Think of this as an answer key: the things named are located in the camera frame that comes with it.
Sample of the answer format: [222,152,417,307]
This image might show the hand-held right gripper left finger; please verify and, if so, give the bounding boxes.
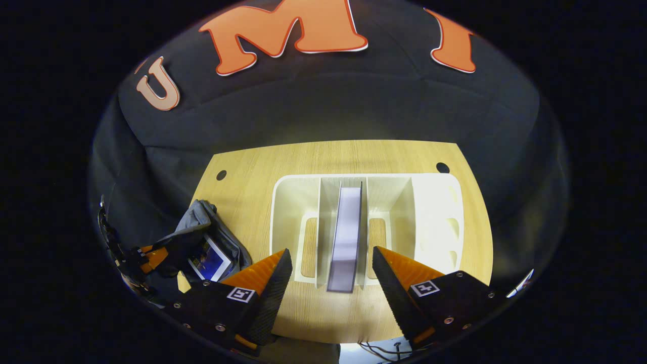
[169,248,294,354]

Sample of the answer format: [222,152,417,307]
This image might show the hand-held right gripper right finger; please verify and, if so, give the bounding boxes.
[372,246,507,350]

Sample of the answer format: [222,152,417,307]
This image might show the white book with blue picture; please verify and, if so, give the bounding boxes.
[188,235,234,283]

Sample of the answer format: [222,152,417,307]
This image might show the grey schoolbag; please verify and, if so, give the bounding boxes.
[164,199,253,285]

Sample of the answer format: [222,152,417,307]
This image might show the dark blue book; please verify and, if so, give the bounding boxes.
[326,186,364,294]

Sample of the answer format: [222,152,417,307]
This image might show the white bookshelf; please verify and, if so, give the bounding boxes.
[270,173,465,292]

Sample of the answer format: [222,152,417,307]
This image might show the black backdrop cloth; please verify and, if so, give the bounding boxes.
[88,0,569,284]

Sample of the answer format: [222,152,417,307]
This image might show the black cable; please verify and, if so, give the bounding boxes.
[358,341,421,362]

